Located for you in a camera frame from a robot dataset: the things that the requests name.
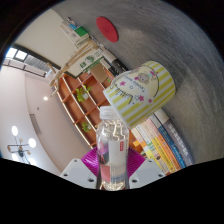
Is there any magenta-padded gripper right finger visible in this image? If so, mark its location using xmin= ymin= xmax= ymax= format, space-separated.
xmin=127 ymin=146 xmax=167 ymax=190

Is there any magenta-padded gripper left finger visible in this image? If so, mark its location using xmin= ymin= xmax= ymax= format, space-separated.
xmin=59 ymin=147 xmax=100 ymax=190

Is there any clear plastic water bottle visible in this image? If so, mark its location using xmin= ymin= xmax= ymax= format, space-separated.
xmin=95 ymin=105 xmax=130 ymax=192

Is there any stack of colourful books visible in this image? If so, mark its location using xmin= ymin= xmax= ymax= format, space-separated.
xmin=131 ymin=108 xmax=196 ymax=177

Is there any branched ceiling lamp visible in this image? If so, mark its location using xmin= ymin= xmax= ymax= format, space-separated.
xmin=7 ymin=125 xmax=38 ymax=166

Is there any ceiling air vent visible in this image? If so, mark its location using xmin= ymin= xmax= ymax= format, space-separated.
xmin=29 ymin=113 xmax=43 ymax=135

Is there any wooden bookshelf unit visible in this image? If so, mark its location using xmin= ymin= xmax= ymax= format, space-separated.
xmin=53 ymin=71 xmax=148 ymax=154

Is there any yellow striped cartoon mug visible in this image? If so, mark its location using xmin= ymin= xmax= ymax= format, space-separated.
xmin=102 ymin=60 xmax=177 ymax=131

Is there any tall green white carton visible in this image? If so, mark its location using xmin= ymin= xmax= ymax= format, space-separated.
xmin=74 ymin=49 xmax=105 ymax=75

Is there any black and white marker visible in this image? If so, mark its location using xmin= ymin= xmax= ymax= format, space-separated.
xmin=99 ymin=44 xmax=128 ymax=73

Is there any window with grey blind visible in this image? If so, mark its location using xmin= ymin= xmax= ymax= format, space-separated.
xmin=1 ymin=44 xmax=54 ymax=78

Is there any small green white box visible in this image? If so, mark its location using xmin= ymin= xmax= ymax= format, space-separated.
xmin=71 ymin=26 xmax=91 ymax=48

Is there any flat round red coaster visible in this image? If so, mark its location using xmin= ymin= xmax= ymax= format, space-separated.
xmin=95 ymin=16 xmax=120 ymax=44

